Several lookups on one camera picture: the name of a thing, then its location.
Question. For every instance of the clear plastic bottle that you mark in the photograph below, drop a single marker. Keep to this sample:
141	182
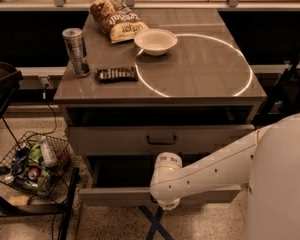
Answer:
47	152

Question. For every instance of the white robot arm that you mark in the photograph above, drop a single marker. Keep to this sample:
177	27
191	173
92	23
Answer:
267	160

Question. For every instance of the black office chair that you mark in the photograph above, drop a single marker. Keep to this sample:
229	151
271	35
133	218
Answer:
284	97

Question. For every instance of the grey drawer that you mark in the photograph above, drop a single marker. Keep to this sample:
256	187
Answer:
146	140
119	180

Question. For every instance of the white bowl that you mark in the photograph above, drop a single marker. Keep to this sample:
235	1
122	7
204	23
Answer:
155	42

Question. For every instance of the silver drink can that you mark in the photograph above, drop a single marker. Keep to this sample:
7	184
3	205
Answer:
76	50

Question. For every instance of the red soda can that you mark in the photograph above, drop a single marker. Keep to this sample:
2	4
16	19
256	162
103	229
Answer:
34	173

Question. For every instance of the black cart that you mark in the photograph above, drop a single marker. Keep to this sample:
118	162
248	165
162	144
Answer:
10	79

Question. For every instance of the brown chips bag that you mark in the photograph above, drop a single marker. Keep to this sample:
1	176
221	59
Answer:
116	20

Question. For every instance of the grey top drawer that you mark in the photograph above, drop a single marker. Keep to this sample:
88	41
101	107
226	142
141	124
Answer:
146	140

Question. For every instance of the grey drawer cabinet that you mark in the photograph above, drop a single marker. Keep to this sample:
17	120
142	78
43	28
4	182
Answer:
203	80

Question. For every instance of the wire basket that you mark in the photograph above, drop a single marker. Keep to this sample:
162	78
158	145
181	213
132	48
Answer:
25	154

